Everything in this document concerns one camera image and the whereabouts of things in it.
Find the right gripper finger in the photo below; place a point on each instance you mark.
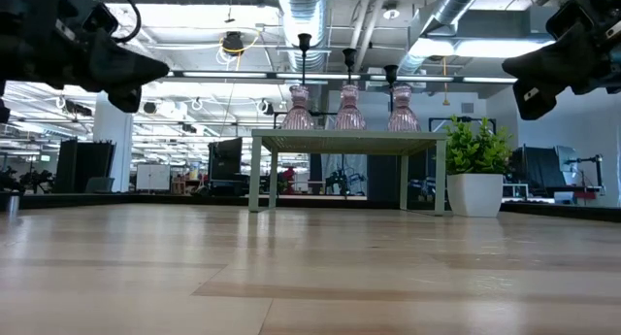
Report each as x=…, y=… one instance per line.
x=553, y=60
x=543, y=77

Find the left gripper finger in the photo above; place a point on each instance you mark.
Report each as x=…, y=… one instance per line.
x=126, y=81
x=116, y=58

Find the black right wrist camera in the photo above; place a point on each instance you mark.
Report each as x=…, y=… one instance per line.
x=567, y=19

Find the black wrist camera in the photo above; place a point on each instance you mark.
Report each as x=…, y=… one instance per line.
x=567, y=19
x=99, y=18

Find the white column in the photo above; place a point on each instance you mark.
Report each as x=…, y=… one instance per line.
x=114, y=145

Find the black aluminium rig frame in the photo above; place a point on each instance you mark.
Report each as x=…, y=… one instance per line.
x=121, y=199

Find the pink ribbed glass candle holder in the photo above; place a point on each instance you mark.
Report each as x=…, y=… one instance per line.
x=349, y=116
x=402, y=119
x=298, y=116

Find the black cabinet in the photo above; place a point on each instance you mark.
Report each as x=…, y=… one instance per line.
x=82, y=165

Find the tall black candlestick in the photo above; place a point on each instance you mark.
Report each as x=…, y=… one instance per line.
x=349, y=56
x=391, y=73
x=304, y=41

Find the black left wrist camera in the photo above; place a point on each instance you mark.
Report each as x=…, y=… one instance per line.
x=99, y=18

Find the wide silver ventilation duct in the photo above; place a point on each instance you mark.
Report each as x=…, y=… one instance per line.
x=305, y=14

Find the green plant in white pot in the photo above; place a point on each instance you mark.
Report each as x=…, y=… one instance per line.
x=474, y=194

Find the black round ceiling-hung device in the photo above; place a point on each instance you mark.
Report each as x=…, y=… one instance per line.
x=233, y=43

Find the white cabinet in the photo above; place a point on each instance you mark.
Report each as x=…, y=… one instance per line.
x=153, y=177

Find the slanted silver ventilation duct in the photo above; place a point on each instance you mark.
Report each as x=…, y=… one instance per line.
x=451, y=5

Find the black monitor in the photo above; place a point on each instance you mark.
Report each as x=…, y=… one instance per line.
x=225, y=160

